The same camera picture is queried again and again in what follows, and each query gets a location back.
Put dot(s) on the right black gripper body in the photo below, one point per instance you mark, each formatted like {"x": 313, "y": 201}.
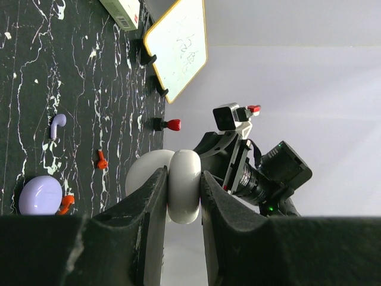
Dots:
{"x": 264, "y": 180}

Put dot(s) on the red earbud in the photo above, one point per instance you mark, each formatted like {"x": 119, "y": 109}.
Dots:
{"x": 66, "y": 203}
{"x": 102, "y": 163}

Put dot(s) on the white whiteboard with wooden frame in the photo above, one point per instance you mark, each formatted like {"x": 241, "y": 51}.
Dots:
{"x": 178, "y": 42}

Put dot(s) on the red earbud lower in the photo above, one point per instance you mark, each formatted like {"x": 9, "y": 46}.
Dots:
{"x": 66, "y": 203}

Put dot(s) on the white pink cardboard box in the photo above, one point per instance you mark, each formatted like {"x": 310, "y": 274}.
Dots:
{"x": 124, "y": 12}

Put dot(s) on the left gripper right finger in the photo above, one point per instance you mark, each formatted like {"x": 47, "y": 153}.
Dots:
{"x": 245, "y": 248}

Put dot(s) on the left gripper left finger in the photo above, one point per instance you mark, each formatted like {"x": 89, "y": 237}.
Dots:
{"x": 120, "y": 246}

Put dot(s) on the red emergency stop button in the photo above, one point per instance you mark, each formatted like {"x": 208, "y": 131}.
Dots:
{"x": 159, "y": 124}

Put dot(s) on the purple earbud upper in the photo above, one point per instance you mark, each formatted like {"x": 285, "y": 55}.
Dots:
{"x": 59, "y": 120}

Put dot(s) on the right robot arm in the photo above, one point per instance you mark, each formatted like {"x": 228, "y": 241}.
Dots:
{"x": 264, "y": 180}

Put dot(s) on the white earbud charging case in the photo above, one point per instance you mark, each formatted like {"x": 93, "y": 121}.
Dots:
{"x": 184, "y": 175}

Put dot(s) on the purple earbud charging case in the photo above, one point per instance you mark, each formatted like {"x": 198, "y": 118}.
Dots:
{"x": 42, "y": 195}

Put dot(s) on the red earbud upper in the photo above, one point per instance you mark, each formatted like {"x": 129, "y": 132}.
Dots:
{"x": 102, "y": 163}

